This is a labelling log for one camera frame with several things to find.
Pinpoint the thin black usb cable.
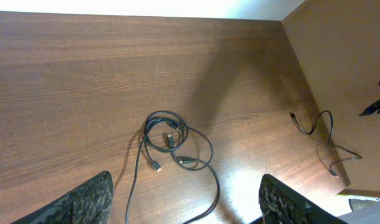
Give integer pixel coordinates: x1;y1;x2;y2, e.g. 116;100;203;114
289;110;363;179

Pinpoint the brown side panel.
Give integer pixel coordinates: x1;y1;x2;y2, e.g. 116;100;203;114
283;0;380;191

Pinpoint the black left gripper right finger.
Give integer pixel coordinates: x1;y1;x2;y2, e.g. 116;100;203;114
259;174;344;224

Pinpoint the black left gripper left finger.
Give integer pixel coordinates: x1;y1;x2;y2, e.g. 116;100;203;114
15;171;114;224

